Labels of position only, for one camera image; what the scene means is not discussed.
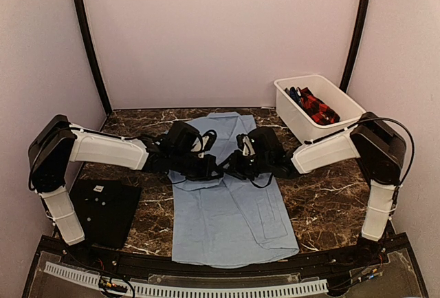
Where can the white slotted cable duct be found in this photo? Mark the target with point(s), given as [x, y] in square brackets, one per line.
[179, 286]

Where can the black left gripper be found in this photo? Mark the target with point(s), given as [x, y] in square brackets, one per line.
[206, 173]

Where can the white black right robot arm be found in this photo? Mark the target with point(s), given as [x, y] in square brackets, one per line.
[377, 148]

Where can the light blue long sleeve shirt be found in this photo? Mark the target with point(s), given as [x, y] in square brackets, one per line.
[230, 223]

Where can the black corner post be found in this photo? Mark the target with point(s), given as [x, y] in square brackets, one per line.
[354, 45]
[91, 56]

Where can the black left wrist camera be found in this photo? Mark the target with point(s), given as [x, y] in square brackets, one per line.
[183, 138]

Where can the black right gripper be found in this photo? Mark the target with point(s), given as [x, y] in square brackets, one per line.
[234, 167]

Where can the folded black shirt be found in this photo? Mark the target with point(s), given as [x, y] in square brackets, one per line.
[105, 209]

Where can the black left corner post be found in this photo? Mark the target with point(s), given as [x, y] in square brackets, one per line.
[91, 56]

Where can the red black plaid shirt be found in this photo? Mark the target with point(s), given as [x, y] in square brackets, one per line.
[317, 110]

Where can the white plastic bin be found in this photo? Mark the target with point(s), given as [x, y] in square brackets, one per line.
[301, 124]

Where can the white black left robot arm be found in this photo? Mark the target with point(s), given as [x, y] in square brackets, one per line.
[62, 142]

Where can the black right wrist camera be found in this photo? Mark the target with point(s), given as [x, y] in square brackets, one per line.
[259, 141]

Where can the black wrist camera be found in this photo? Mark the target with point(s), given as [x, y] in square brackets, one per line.
[183, 138]
[259, 141]

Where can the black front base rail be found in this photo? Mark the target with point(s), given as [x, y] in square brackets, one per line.
[394, 272]

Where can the blue black plaid shirt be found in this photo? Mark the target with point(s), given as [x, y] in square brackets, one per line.
[295, 95]

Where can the black right corner post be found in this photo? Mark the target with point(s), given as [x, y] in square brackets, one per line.
[354, 45]

